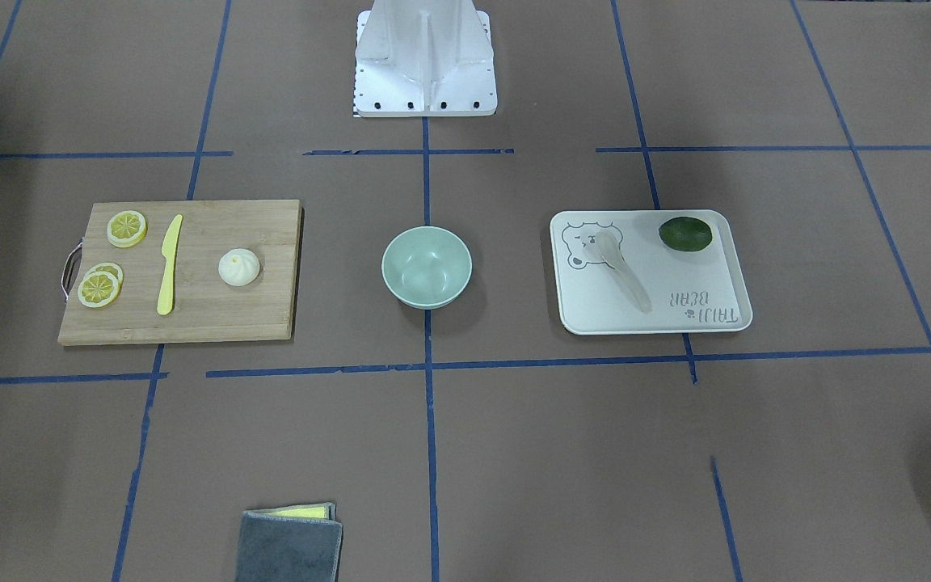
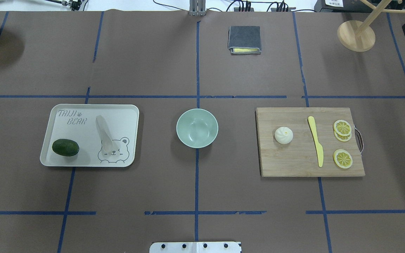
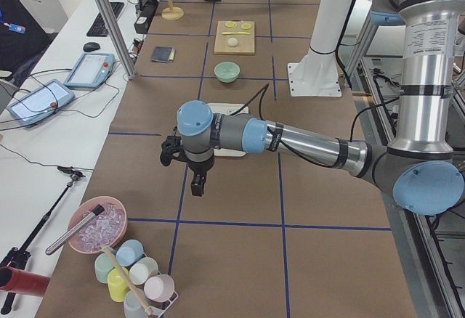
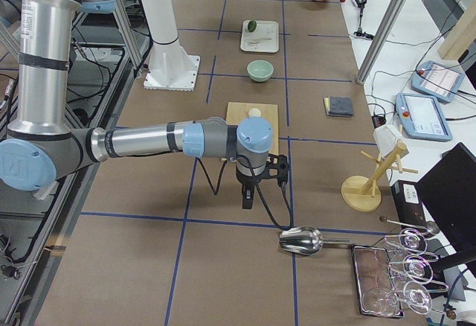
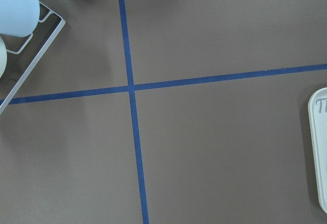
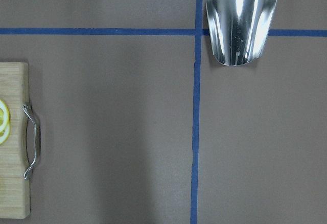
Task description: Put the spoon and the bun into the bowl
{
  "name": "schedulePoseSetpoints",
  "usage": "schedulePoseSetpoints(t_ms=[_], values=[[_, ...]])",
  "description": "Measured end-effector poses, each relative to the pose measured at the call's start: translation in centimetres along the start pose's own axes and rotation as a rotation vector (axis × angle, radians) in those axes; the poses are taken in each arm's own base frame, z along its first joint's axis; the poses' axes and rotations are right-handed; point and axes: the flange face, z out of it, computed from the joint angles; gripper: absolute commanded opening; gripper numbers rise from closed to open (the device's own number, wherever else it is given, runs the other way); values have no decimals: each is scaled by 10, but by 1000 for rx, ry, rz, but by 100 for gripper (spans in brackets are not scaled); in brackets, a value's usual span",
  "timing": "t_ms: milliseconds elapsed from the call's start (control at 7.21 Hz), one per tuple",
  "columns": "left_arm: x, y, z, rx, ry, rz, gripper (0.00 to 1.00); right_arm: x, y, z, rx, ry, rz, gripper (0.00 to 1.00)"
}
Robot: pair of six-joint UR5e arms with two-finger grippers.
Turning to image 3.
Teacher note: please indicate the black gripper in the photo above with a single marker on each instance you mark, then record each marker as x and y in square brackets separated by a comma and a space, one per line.
[198, 167]

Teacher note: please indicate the white steamed bun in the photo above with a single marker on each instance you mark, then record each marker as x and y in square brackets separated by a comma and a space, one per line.
[232, 42]

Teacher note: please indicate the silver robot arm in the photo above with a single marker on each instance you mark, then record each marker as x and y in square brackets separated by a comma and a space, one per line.
[415, 168]

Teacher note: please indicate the pink bowl with ice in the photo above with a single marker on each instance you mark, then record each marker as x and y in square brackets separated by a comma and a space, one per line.
[107, 228]

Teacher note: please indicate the green ceramic bowl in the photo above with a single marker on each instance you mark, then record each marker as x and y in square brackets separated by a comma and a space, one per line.
[227, 72]

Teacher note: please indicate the white bear tray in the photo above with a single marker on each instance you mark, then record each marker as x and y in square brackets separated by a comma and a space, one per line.
[227, 109]

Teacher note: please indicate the blue cup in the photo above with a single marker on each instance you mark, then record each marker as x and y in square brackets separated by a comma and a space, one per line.
[130, 252]

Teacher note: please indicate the metal tube with black cap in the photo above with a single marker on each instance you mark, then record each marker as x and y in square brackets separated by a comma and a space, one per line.
[57, 244]

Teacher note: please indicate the white cup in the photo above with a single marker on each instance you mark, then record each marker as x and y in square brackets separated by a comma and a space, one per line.
[141, 271]

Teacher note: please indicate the pink cup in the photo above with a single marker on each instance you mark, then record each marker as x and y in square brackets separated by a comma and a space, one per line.
[159, 288]

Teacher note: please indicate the wooden stick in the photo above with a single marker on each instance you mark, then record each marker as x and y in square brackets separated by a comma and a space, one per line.
[140, 297]

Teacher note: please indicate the yellow sponge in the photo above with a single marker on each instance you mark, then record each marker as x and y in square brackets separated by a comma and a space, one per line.
[172, 55]

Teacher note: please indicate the green cup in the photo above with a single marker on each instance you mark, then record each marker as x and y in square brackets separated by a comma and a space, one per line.
[102, 267]

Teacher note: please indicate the yellow cup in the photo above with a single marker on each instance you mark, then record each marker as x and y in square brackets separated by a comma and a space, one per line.
[117, 286]

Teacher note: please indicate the wooden cutting board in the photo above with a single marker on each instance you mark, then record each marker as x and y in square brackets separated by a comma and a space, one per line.
[235, 37]

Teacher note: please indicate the yellow plastic knife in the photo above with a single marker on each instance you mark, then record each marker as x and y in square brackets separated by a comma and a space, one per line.
[231, 33]

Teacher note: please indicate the grey cup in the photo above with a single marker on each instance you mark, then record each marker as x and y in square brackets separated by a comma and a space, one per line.
[132, 307]

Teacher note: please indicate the far teach pendant tablet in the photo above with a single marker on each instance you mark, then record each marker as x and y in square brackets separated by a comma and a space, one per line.
[91, 70]

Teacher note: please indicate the teach pendant tablet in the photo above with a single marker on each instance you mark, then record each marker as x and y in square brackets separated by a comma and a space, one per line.
[41, 103]
[91, 70]

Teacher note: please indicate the lemon slice far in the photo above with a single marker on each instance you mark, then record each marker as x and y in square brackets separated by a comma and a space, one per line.
[230, 24]

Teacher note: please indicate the wooden stand with base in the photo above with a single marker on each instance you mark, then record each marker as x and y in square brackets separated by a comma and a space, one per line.
[172, 12]

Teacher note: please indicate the black computer mouse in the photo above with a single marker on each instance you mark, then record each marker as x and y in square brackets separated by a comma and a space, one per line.
[91, 46]

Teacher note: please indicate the near teach pendant tablet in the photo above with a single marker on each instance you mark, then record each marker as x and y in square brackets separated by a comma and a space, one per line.
[41, 103]

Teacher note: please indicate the black box device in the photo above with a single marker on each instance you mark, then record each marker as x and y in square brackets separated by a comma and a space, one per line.
[144, 19]

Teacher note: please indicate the black tripod stick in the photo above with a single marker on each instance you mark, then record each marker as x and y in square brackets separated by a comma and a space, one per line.
[17, 258]

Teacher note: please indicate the red cylinder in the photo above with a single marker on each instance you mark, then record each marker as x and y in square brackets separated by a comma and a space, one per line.
[22, 282]

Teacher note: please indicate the seated person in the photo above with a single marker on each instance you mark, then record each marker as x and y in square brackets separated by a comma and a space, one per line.
[23, 40]

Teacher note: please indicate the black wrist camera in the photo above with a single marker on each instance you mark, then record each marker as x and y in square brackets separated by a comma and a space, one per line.
[172, 149]

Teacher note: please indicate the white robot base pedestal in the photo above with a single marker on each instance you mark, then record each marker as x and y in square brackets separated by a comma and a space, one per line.
[316, 75]

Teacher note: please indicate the aluminium frame post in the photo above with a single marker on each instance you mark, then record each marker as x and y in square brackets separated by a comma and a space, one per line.
[116, 37]

